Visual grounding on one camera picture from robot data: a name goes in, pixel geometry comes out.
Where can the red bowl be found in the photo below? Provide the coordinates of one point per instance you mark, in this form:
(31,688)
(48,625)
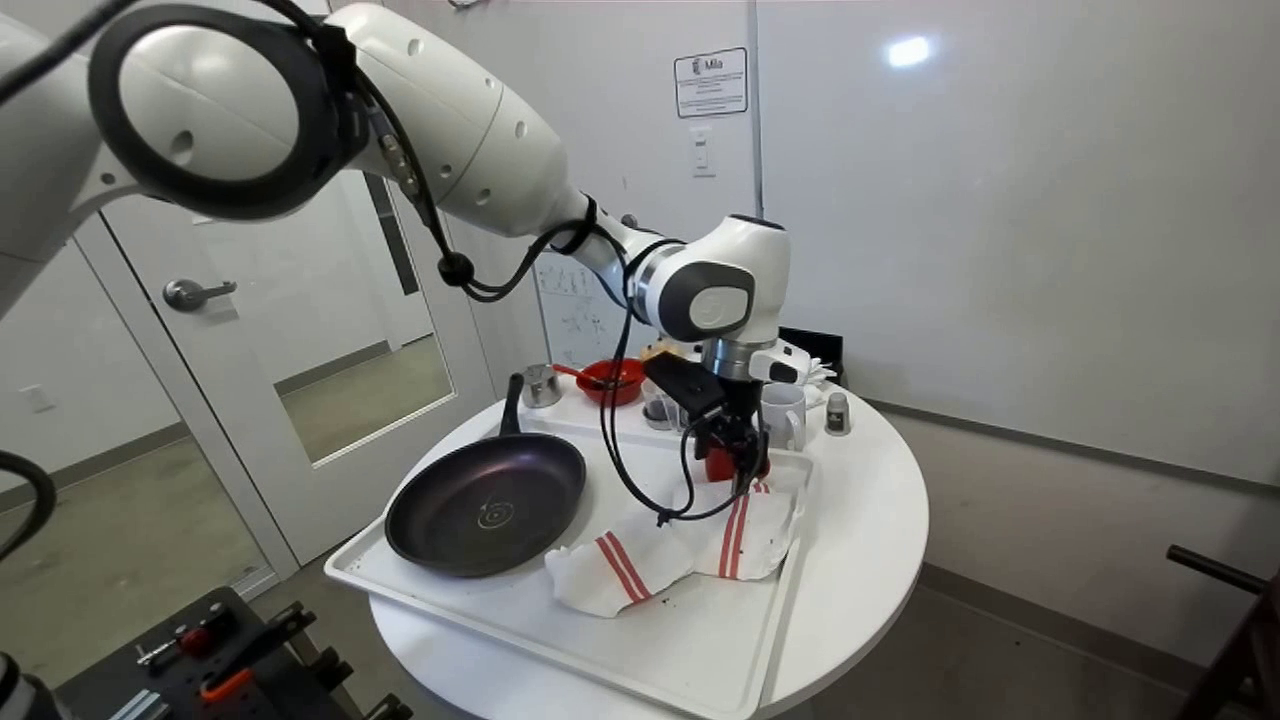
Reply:
(613,381)

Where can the black outlet box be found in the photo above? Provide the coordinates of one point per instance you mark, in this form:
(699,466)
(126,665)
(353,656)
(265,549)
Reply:
(816,350)

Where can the black tool platform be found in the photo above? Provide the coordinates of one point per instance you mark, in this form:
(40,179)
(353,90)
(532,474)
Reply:
(95,684)

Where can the white door with window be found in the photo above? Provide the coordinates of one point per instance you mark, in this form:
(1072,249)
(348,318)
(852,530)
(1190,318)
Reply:
(224,387)

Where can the small metal cup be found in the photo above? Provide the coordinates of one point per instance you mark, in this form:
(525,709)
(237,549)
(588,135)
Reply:
(540,387)

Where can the white wall sign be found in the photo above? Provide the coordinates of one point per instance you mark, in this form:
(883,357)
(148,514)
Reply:
(709,81)

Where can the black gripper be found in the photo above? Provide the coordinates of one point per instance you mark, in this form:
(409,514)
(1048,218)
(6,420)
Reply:
(731,420)

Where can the red mug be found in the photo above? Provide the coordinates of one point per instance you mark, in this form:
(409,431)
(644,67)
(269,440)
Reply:
(716,466)

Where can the silver metal bar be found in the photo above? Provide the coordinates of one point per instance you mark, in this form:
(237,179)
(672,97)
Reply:
(140,700)

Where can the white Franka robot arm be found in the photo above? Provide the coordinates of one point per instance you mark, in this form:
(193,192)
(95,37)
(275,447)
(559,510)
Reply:
(467,123)

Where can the white light switch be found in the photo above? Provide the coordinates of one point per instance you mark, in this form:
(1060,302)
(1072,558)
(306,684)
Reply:
(702,155)

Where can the small metal bowl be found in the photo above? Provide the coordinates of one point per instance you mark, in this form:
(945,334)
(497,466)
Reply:
(662,410)

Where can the pile of white packets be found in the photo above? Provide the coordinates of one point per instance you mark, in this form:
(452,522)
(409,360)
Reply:
(803,360)

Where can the small dark gadget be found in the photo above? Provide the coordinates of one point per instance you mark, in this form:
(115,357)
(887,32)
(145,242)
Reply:
(836,410)

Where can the black frying pan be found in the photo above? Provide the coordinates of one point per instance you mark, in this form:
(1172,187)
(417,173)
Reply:
(480,514)

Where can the large glossy wall whiteboard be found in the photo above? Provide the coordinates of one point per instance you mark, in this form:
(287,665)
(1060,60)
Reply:
(1043,242)

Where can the round white table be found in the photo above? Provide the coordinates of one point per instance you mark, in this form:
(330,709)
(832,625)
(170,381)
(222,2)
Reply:
(864,533)

